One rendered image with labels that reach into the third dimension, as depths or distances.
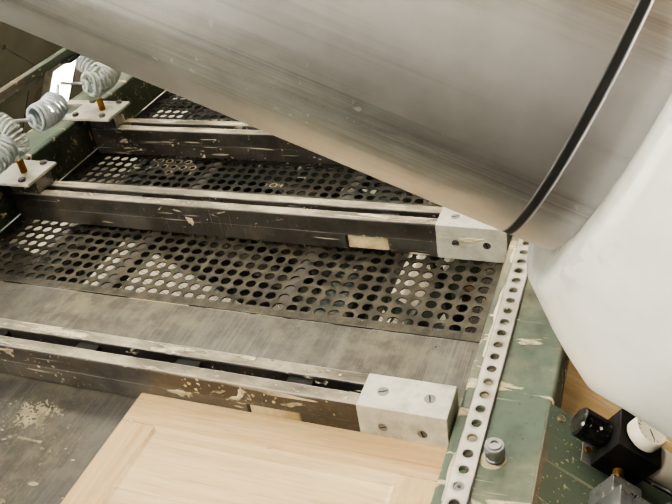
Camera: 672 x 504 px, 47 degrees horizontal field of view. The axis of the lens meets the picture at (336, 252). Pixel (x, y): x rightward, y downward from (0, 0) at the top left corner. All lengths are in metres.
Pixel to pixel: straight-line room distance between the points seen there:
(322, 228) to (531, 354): 0.50
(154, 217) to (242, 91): 1.47
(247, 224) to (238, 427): 0.51
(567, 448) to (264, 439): 0.41
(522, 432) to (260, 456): 0.35
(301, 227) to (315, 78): 1.32
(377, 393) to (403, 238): 0.42
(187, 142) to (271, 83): 1.74
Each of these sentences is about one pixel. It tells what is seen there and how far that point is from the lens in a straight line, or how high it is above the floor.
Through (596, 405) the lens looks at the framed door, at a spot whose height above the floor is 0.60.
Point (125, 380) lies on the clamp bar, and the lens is 1.26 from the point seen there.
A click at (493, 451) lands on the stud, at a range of 0.99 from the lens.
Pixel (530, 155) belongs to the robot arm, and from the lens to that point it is 0.16.
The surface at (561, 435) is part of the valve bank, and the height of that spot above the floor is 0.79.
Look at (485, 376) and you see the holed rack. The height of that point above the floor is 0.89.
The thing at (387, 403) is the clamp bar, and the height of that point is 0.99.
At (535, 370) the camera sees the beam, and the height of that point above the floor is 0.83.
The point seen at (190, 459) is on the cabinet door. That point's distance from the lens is 1.14.
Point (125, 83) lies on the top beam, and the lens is 2.20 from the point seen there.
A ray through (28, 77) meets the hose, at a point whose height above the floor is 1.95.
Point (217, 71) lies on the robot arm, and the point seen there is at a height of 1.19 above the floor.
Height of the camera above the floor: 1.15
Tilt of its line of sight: level
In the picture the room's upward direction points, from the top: 60 degrees counter-clockwise
